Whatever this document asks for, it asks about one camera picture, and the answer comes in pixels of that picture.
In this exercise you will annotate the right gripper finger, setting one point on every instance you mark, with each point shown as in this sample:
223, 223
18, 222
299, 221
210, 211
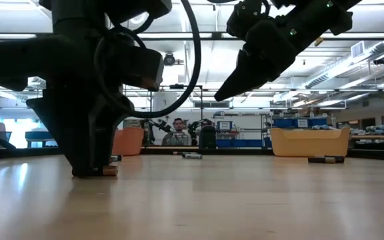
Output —
242, 75
245, 89

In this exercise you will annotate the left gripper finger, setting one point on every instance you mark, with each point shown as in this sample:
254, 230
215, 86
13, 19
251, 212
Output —
112, 113
75, 133

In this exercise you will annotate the copper-top black battery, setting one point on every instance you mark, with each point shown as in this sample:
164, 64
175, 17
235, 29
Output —
320, 160
111, 170

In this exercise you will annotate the silver battery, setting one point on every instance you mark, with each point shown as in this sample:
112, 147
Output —
192, 155

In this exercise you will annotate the black Duracell battery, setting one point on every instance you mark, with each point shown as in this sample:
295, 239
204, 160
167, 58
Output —
340, 158

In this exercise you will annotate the background black robot arm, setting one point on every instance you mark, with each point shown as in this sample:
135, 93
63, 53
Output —
197, 126
157, 128

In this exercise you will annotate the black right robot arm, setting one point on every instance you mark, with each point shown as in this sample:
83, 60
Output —
312, 20

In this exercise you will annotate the orange plastic bin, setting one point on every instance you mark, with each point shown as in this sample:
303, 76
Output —
128, 141

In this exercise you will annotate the blue table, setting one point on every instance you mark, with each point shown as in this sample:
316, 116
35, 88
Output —
37, 135

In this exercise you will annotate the white sign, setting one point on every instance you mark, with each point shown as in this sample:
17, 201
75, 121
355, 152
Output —
224, 125

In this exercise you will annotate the black overhead light bar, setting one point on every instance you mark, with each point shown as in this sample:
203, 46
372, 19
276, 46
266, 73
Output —
217, 35

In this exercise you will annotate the blue shelf bins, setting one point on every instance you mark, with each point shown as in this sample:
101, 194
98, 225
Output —
285, 123

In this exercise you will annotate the white cylinder tank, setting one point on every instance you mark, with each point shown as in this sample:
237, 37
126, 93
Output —
165, 103

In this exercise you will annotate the blue floor bins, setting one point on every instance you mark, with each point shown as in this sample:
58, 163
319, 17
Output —
238, 143

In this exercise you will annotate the black chair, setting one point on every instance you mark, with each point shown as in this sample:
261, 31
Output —
207, 136

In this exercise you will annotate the person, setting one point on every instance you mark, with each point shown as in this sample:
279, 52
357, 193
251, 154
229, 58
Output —
178, 131

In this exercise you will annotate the yellow plastic bin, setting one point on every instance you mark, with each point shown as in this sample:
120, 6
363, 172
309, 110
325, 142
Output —
308, 143

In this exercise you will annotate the white air vent grille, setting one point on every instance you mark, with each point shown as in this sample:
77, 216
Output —
358, 49

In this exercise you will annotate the blue-grey fabric rolls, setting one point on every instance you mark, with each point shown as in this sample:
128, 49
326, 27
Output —
383, 129

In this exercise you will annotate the wooden workbench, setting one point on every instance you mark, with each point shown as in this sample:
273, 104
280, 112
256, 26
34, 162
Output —
378, 137

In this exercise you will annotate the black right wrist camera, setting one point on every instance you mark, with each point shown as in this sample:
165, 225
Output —
248, 16

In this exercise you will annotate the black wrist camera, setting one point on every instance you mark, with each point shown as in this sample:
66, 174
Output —
248, 16
147, 66

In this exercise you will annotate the thin black gantry frame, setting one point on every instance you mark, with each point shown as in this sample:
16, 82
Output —
201, 116

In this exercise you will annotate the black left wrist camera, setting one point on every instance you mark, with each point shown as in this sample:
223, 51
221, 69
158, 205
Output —
147, 66

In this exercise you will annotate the white ventilation duct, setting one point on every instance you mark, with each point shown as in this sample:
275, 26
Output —
332, 75

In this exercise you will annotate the black ceiling camera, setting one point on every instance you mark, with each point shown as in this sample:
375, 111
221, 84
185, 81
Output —
169, 60
381, 60

